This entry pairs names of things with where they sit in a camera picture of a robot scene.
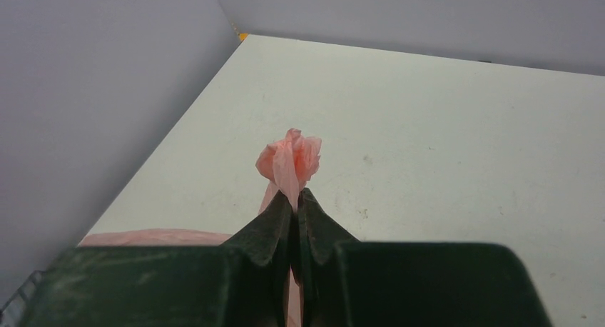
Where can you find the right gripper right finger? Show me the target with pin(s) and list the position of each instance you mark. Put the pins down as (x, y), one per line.
(347, 282)

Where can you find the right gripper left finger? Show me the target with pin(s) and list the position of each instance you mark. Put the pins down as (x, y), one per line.
(135, 286)

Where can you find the pink plastic bag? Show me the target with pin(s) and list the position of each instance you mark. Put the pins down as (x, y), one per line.
(289, 164)

